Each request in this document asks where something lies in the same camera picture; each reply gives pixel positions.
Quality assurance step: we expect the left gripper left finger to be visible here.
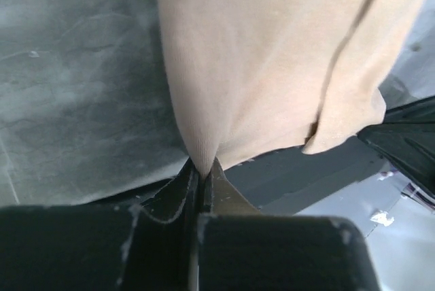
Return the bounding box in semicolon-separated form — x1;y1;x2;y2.
1;161;198;290

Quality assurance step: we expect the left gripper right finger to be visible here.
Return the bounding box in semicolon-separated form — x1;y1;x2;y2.
197;161;379;290

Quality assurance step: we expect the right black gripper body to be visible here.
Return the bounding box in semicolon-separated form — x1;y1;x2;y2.
358;97;434;198

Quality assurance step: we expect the tan t shirt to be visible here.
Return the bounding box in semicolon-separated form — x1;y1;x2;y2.
158;0;425;175

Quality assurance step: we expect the black base beam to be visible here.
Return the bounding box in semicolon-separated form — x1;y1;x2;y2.
105;134;388;217

